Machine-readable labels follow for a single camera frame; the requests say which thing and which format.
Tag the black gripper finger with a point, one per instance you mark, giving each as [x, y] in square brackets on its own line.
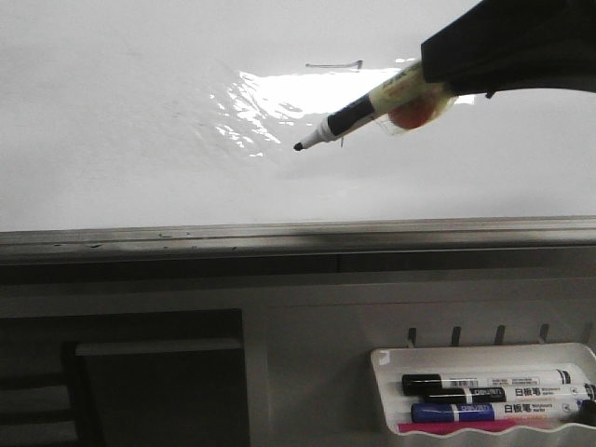
[480, 50]

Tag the white whiteboard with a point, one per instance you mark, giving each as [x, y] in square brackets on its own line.
[166, 113]

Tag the black capped marker top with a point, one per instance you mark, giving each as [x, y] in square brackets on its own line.
[413, 384]

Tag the blue capped marker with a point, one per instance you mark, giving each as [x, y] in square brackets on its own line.
[562, 410]

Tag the black capped marker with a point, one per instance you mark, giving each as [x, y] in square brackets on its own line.
[494, 394]
[413, 384]

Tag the dark cabinet box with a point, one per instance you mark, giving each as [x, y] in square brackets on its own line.
[189, 392]

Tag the white plastic marker tray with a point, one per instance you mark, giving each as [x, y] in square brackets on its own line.
[390, 364]

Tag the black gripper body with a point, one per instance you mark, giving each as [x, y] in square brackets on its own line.
[542, 44]

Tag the metal hook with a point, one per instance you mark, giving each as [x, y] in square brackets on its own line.
[543, 333]
[411, 337]
[456, 334]
[499, 337]

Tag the grey aluminium marker ledge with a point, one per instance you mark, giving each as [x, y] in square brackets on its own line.
[292, 239]

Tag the black taped whiteboard marker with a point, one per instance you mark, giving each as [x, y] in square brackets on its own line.
[403, 102]

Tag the black capped marker middle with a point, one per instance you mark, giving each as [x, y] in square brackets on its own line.
[494, 394]

